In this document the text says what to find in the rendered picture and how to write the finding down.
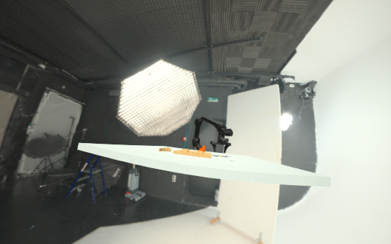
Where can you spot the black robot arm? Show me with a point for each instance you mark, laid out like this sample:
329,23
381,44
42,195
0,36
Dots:
223,131

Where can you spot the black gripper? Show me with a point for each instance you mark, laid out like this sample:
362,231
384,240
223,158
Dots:
225,147

